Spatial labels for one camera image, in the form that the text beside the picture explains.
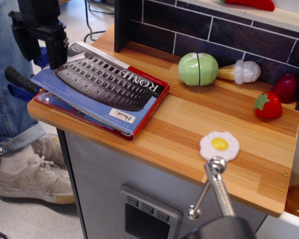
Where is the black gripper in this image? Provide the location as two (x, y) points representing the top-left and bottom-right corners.
(8, 0), (68, 70)

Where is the Rome guide book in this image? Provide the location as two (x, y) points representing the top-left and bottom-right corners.
(32, 41), (170, 141)

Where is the blue black bar clamp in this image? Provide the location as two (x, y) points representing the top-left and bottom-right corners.
(4, 46), (49, 102)

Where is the person leg in jeans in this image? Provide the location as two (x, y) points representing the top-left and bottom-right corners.
(0, 0), (47, 170)

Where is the beige sneaker behind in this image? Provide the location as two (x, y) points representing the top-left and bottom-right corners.
(31, 134), (65, 166)

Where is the beige sneaker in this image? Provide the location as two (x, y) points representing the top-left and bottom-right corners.
(31, 134), (65, 166)
(0, 145), (75, 204)

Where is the beige sneaker front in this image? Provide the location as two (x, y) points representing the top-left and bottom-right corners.
(0, 145), (75, 204)

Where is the grey toy kitchen cabinet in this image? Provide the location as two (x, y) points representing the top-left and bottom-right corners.
(56, 128), (268, 239)

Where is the green toy cabbage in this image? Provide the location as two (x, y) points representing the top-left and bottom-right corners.
(178, 52), (218, 86)

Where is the grey oven control panel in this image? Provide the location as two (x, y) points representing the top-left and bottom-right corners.
(120, 185), (183, 239)

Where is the toy ice cream cone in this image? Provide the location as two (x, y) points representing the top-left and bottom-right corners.
(217, 60), (261, 85)

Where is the toy fried egg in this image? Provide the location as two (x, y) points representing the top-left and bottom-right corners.
(200, 131), (240, 162)

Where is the red toy chili pepper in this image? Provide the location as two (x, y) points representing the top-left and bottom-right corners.
(221, 0), (275, 11)

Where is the red toy strawberry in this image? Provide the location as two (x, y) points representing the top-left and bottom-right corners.
(254, 91), (283, 119)

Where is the dark red toy fruit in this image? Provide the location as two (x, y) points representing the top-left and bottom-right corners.
(272, 74), (299, 104)

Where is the black cable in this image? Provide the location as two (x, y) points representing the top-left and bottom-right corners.
(83, 0), (115, 42)

